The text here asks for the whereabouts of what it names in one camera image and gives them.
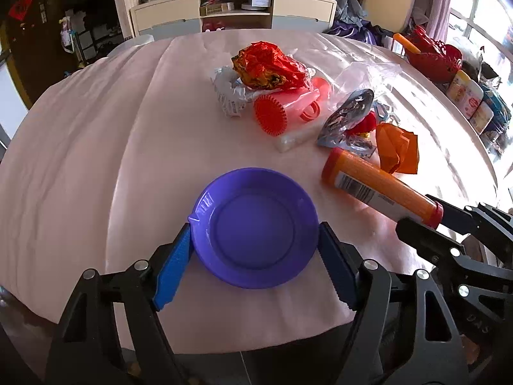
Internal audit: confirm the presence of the orange paper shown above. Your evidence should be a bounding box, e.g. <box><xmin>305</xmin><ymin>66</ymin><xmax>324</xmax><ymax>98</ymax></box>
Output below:
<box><xmin>376</xmin><ymin>124</ymin><xmax>419</xmax><ymax>175</ymax></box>

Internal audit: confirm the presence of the orange cylindrical tube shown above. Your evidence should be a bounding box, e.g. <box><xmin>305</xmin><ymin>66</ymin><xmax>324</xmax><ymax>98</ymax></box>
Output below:
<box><xmin>322</xmin><ymin>148</ymin><xmax>443</xmax><ymax>228</ymax></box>

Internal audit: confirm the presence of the purple plastic plate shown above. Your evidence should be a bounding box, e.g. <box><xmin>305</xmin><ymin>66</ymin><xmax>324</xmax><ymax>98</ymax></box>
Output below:
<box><xmin>188</xmin><ymin>168</ymin><xmax>319</xmax><ymax>289</ymax></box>

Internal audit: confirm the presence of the white bottle yellow label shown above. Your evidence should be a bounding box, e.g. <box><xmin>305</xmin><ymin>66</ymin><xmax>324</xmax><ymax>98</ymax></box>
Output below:
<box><xmin>469</xmin><ymin>101</ymin><xmax>494</xmax><ymax>135</ymax></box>

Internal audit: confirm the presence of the blue round tin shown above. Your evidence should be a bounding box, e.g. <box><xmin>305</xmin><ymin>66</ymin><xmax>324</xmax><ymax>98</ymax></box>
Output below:
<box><xmin>480</xmin><ymin>83</ymin><xmax>512</xmax><ymax>136</ymax></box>

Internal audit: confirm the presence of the white bottle pink label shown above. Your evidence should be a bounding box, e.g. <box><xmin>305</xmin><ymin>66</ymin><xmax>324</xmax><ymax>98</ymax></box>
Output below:
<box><xmin>458</xmin><ymin>80</ymin><xmax>484</xmax><ymax>120</ymax></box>

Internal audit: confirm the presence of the white yellow capped bottle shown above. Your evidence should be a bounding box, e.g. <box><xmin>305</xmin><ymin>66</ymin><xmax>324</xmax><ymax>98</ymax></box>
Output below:
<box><xmin>446</xmin><ymin>70</ymin><xmax>471</xmax><ymax>105</ymax></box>

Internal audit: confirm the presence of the silver foil wrapper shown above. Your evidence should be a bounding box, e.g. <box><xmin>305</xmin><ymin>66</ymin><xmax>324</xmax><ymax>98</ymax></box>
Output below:
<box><xmin>316</xmin><ymin>89</ymin><xmax>377</xmax><ymax>158</ymax></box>

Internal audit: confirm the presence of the red plastic bag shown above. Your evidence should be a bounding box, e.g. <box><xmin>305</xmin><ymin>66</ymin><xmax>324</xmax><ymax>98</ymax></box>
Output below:
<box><xmin>405</xmin><ymin>25</ymin><xmax>463</xmax><ymax>83</ymax></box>

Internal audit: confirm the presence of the pink satin tablecloth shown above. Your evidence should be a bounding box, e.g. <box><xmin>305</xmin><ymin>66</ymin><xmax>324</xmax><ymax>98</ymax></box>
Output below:
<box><xmin>0</xmin><ymin>28</ymin><xmax>499</xmax><ymax>355</ymax></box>

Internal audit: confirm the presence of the clear plastic bag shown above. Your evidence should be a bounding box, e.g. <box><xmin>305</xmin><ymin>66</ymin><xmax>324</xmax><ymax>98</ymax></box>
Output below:
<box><xmin>285</xmin><ymin>33</ymin><xmax>403</xmax><ymax>104</ymax></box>

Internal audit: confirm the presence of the red plastic toy cup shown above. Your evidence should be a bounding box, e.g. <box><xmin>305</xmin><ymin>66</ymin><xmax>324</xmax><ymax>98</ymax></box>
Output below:
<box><xmin>253</xmin><ymin>77</ymin><xmax>331</xmax><ymax>136</ymax></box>

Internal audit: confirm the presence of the pink window curtain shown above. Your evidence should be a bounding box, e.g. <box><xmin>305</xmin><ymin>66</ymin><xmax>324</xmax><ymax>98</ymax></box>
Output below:
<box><xmin>411</xmin><ymin>0</ymin><xmax>450</xmax><ymax>41</ymax></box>

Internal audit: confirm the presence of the red crumpled wrapper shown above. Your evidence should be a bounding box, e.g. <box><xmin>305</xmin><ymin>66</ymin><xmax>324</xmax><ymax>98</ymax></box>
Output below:
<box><xmin>231</xmin><ymin>41</ymin><xmax>311</xmax><ymax>90</ymax></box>

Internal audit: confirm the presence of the white plastic basket piece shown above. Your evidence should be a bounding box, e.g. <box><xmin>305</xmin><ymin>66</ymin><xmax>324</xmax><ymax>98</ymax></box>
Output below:
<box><xmin>211</xmin><ymin>66</ymin><xmax>247</xmax><ymax>116</ymax></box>

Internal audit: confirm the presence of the white round stool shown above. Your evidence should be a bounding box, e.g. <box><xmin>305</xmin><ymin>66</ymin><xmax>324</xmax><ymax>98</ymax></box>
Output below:
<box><xmin>107</xmin><ymin>35</ymin><xmax>155</xmax><ymax>57</ymax></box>

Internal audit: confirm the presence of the beige tv cabinet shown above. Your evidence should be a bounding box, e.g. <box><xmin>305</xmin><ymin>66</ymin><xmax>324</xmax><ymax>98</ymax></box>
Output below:
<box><xmin>130</xmin><ymin>0</ymin><xmax>337</xmax><ymax>40</ymax></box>

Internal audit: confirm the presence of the dark brown door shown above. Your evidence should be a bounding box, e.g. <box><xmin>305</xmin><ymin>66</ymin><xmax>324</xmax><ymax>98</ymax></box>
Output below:
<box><xmin>1</xmin><ymin>0</ymin><xmax>77</xmax><ymax>108</ymax></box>

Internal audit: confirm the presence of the orange handle stick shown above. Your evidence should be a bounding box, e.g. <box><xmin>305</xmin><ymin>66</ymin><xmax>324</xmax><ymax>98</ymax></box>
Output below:
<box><xmin>393</xmin><ymin>33</ymin><xmax>421</xmax><ymax>55</ymax></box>

